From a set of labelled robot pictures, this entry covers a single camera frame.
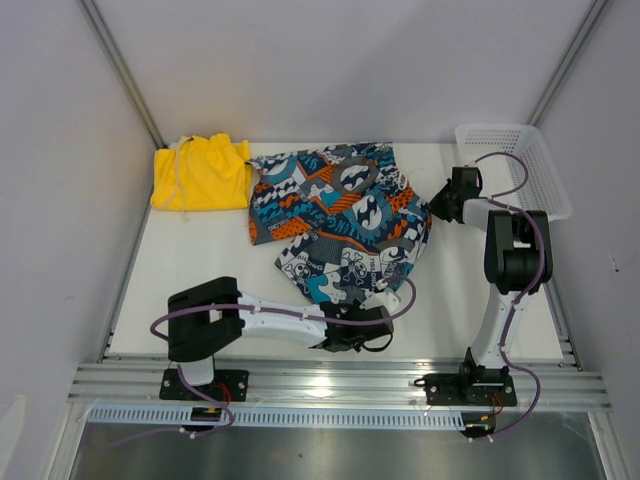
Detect patterned blue orange shorts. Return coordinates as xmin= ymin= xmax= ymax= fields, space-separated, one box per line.
xmin=249 ymin=142 xmax=432 ymax=304

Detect yellow shorts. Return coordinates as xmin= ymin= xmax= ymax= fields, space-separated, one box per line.
xmin=150 ymin=133 xmax=252 ymax=214

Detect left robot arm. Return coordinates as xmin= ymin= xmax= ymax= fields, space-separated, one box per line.
xmin=167 ymin=276 xmax=400 ymax=400

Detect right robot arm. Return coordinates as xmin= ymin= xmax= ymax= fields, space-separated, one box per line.
xmin=430 ymin=166 xmax=553 ymax=404

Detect white plastic basket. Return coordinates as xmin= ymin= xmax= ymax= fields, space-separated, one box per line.
xmin=455 ymin=123 xmax=573 ymax=221

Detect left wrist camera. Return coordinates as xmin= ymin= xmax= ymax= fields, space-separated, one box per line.
xmin=360 ymin=291 xmax=401 ymax=315

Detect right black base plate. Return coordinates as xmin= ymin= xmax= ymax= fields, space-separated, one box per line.
xmin=413 ymin=373 xmax=517 ymax=407

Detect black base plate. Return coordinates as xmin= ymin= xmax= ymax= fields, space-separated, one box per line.
xmin=413 ymin=373 xmax=517 ymax=407
xmin=159 ymin=369 xmax=249 ymax=402

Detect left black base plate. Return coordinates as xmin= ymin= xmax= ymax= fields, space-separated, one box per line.
xmin=159 ymin=369 xmax=249 ymax=402

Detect right aluminium frame post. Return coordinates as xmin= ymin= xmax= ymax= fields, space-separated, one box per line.
xmin=527 ymin=0 xmax=615 ymax=127

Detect aluminium frame post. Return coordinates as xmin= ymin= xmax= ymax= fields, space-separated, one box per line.
xmin=77 ymin=0 xmax=166 ymax=149
xmin=527 ymin=0 xmax=615 ymax=127

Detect aluminium mounting rail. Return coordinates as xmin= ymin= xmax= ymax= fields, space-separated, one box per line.
xmin=67 ymin=357 xmax=612 ymax=413

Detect white slotted cable duct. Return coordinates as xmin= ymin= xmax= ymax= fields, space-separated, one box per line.
xmin=87 ymin=404 xmax=490 ymax=431

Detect left aluminium frame post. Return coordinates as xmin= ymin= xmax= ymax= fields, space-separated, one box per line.
xmin=77 ymin=0 xmax=166 ymax=149

